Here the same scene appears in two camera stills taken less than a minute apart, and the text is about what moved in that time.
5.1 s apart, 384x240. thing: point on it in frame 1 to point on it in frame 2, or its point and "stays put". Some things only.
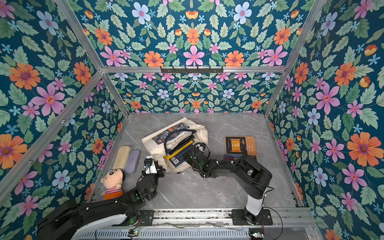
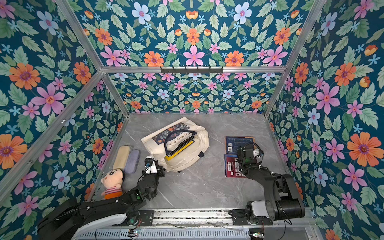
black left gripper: x=159 y=172 stays put
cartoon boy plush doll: x=112 y=182 stays put
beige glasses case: x=121 y=157 stays put
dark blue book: x=180 y=157 to x=231 y=143
